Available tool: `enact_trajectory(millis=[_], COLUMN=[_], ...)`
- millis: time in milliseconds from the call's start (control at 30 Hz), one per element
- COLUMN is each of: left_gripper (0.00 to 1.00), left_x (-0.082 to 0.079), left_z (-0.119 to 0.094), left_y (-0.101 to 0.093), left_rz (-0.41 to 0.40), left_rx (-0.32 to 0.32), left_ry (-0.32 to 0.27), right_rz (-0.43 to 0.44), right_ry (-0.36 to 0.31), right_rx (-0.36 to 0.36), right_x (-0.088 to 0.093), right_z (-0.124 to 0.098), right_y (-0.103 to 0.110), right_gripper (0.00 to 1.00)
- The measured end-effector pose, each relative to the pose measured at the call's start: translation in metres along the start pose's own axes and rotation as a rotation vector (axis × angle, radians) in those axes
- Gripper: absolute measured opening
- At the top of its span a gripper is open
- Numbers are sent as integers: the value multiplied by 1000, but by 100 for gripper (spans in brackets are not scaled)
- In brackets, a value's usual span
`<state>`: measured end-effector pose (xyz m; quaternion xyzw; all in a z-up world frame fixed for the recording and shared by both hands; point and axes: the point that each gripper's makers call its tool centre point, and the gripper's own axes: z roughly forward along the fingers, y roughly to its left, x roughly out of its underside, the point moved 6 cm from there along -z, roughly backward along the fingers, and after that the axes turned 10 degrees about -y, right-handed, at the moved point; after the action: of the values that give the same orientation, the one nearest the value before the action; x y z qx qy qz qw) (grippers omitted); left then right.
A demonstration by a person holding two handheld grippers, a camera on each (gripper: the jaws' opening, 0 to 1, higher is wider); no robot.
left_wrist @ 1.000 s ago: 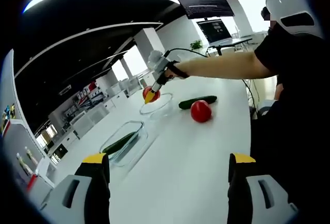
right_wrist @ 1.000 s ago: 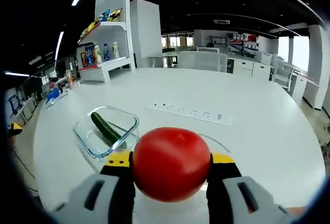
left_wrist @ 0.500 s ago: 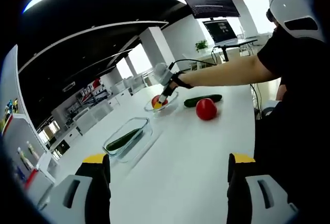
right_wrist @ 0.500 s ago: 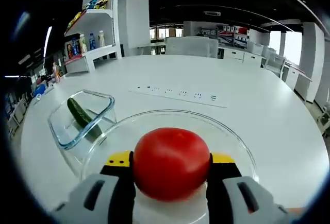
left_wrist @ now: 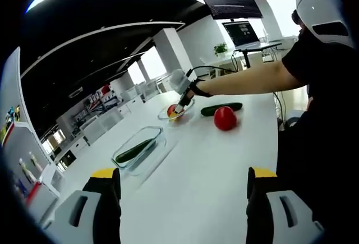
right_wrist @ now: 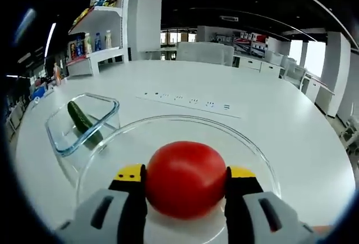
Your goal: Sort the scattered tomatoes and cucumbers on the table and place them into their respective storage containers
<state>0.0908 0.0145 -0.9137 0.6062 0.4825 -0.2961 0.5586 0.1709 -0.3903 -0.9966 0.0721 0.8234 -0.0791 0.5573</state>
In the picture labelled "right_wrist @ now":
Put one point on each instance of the white mesh partition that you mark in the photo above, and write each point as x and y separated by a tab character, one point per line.
204	52

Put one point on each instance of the round glass bowl storage container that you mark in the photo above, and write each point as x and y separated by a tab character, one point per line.
196	129

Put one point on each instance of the flag wall poster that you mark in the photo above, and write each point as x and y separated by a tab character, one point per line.
249	43

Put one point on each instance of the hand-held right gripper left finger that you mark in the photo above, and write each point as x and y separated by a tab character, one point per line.
112	216

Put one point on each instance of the blue tall snack packet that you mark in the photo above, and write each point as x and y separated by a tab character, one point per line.
80	47

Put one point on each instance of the red tomato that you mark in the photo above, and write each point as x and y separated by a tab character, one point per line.
185	179

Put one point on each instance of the blue white bag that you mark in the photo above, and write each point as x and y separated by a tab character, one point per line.
37	94

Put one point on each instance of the white pillar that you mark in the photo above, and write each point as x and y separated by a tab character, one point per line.
335	73

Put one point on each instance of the red snack packet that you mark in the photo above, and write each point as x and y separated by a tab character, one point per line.
73	51

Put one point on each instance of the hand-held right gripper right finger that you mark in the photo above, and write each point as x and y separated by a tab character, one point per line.
252	218

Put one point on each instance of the rectangular glass storage container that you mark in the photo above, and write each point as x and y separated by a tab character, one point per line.
60	140

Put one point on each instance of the white low cabinet row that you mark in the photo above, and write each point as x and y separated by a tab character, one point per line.
256	64

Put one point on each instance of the ceiling strip light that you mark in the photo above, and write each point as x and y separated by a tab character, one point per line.
50	39

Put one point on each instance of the orange drink bottle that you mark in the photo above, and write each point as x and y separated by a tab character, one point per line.
57	73

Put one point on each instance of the yellow black snack packet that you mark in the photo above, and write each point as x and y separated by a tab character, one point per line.
113	0

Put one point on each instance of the white display shelf unit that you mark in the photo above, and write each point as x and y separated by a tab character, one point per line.
144	22

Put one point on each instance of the green cucumber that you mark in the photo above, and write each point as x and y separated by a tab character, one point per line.
80	119

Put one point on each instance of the white table socket strip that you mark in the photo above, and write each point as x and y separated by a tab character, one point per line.
193	103

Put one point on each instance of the ceiling air conditioner unit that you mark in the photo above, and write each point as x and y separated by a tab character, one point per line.
229	18

